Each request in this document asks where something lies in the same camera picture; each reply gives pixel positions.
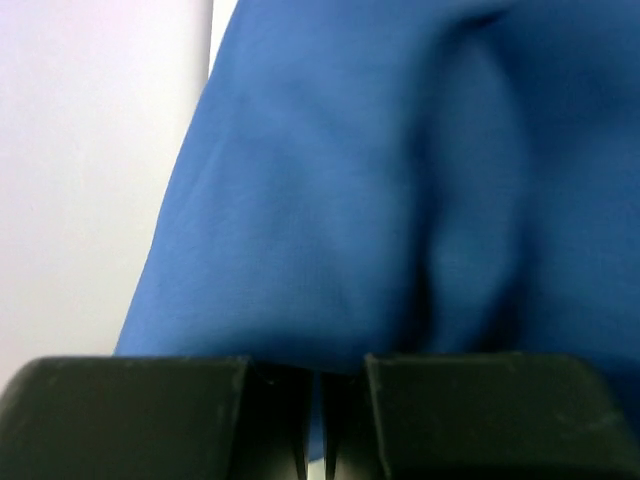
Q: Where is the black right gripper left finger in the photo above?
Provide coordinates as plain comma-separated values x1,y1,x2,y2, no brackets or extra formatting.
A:
244,362,313,480

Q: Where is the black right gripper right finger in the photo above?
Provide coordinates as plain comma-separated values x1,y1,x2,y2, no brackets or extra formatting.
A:
321,372,386,480

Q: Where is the blue surgical drape cloth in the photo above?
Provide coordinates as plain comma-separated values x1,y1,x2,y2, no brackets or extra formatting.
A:
113,0,640,464

